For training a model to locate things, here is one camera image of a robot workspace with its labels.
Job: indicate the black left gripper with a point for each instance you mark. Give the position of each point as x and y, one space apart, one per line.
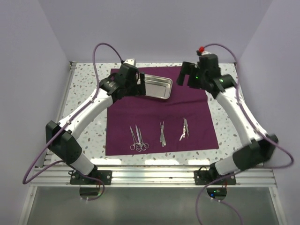
139 89

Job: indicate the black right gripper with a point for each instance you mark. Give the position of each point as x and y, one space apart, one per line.
189 68

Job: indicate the stainless steel instrument tray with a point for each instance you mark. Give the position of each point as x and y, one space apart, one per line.
158 87

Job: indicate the purple surgical cloth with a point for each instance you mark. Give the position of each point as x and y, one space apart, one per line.
161 123

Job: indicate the silver tweezers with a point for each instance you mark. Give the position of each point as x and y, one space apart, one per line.
161 133
182 133
185 122
164 136

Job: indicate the steel surgical scissors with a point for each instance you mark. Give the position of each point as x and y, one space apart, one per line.
139 146

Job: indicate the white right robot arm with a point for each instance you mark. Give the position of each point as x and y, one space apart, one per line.
255 146

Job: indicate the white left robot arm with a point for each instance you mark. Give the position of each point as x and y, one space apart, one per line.
62 136

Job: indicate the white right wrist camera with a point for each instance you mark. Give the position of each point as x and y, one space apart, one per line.
202 52

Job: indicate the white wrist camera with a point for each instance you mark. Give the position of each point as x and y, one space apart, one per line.
202 52
131 62

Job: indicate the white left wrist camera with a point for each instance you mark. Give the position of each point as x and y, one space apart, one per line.
131 62

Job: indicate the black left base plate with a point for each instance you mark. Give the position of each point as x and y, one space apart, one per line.
95 177

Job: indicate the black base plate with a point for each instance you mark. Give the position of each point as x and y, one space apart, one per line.
204 177
95 177

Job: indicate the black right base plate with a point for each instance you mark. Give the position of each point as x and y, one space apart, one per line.
204 177

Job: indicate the aluminium front frame rail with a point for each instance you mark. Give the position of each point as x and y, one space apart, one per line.
154 176

